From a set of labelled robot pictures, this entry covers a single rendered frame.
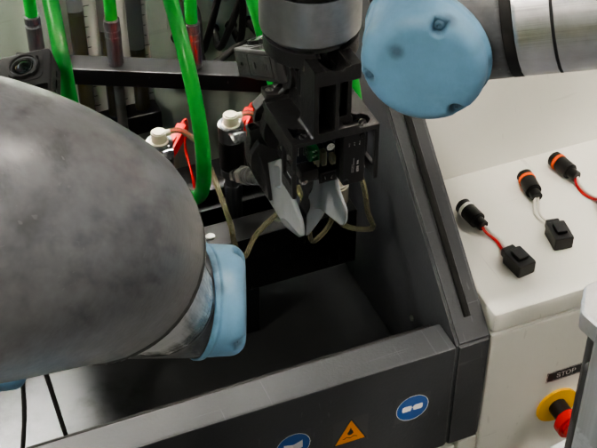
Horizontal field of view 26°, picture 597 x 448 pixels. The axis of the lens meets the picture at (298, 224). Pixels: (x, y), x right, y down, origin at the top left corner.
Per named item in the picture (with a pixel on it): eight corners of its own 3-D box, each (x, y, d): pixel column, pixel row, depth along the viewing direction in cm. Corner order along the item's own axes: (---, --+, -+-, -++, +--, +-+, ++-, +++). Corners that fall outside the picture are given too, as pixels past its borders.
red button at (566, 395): (551, 451, 146) (557, 420, 143) (533, 425, 149) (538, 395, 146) (590, 436, 148) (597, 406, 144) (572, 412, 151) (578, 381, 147)
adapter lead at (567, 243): (572, 248, 141) (575, 234, 140) (553, 252, 141) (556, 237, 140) (531, 180, 150) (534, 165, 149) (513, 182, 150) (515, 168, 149)
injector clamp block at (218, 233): (80, 383, 146) (64, 286, 136) (58, 324, 153) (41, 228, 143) (354, 303, 156) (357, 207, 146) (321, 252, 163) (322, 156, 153)
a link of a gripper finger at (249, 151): (252, 205, 105) (250, 117, 99) (246, 194, 106) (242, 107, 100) (306, 191, 106) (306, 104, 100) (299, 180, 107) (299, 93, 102)
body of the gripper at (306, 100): (289, 207, 98) (288, 76, 90) (248, 143, 104) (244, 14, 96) (380, 183, 100) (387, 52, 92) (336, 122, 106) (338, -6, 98)
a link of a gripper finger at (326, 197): (324, 268, 106) (326, 181, 100) (297, 225, 110) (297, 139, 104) (359, 259, 107) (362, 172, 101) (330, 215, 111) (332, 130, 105)
